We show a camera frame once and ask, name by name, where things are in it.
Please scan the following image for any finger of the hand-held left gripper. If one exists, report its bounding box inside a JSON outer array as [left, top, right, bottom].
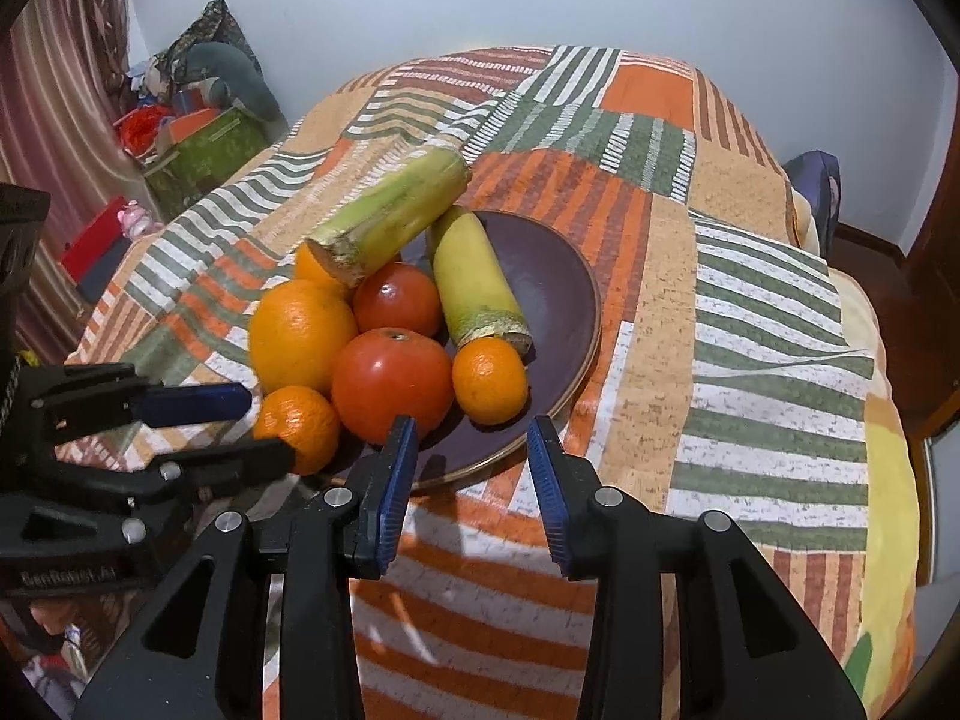
[[75, 439, 293, 512], [30, 364, 252, 443]]

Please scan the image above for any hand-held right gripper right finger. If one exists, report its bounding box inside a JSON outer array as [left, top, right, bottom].
[[527, 415, 867, 720]]

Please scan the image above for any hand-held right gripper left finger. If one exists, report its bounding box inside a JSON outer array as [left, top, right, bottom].
[[71, 415, 419, 720]]

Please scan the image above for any small tangerine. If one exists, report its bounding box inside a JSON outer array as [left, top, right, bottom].
[[251, 386, 342, 475], [451, 337, 528, 425]]

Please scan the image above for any red tomato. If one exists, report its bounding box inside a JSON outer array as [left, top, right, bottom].
[[331, 328, 455, 445], [352, 261, 442, 338]]

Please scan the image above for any large orange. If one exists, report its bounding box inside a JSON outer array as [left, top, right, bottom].
[[294, 240, 353, 293], [249, 279, 359, 395]]

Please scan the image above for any purple plate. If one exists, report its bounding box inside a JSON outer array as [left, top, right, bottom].
[[330, 210, 603, 496]]

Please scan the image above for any yellow sugarcane piece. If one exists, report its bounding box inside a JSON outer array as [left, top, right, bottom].
[[426, 206, 535, 357]]

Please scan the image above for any greenish sugarcane piece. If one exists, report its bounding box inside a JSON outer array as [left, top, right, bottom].
[[304, 146, 473, 287]]

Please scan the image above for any red gift box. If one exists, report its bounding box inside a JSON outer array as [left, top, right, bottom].
[[60, 197, 132, 282]]

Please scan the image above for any pink rabbit toy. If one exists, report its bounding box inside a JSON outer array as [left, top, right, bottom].
[[120, 200, 162, 237]]

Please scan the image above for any green storage box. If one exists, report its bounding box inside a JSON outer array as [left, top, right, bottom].
[[142, 106, 271, 220]]

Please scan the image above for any striped patchwork blanket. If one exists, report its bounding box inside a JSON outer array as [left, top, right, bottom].
[[56, 45, 920, 720]]

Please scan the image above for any orange cardboard box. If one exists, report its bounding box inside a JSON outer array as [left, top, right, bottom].
[[154, 109, 226, 151]]

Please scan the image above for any red plastic bag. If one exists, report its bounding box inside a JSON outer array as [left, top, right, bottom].
[[116, 106, 177, 158]]

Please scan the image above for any yellow bedsheet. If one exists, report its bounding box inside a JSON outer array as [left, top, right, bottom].
[[825, 255, 920, 698]]

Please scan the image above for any striped brown curtain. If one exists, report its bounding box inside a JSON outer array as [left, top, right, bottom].
[[0, 0, 143, 361]]

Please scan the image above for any dark patterned cloth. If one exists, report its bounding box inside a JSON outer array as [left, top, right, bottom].
[[154, 0, 260, 83]]

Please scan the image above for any dark blue bag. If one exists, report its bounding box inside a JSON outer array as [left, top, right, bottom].
[[781, 151, 841, 252]]

